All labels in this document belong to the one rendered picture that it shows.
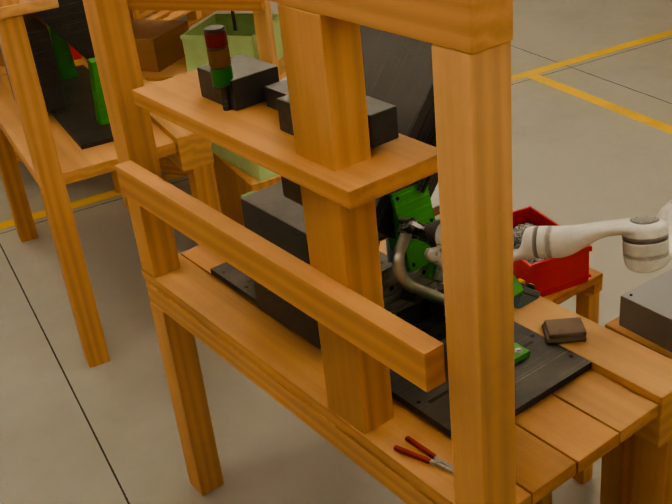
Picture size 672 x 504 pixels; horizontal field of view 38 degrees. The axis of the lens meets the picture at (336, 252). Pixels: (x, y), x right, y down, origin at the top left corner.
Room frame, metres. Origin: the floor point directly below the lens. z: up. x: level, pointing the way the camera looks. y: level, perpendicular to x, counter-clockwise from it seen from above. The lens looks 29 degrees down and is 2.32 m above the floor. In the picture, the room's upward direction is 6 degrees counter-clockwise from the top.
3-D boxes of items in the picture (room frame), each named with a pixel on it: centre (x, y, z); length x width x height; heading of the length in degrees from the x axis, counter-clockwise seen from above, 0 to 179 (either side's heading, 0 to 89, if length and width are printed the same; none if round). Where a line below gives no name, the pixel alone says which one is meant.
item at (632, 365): (2.40, -0.33, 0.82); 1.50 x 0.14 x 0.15; 34
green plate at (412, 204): (2.21, -0.19, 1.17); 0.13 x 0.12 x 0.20; 34
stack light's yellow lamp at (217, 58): (2.17, 0.21, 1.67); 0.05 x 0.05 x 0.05
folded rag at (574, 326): (2.03, -0.55, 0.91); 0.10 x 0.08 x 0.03; 85
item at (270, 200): (2.25, 0.07, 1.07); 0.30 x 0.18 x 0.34; 34
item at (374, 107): (1.88, -0.08, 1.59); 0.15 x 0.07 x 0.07; 34
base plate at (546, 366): (2.24, -0.10, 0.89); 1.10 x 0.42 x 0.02; 34
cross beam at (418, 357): (2.03, 0.20, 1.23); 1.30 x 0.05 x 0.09; 34
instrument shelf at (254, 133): (2.09, 0.11, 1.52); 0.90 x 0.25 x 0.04; 34
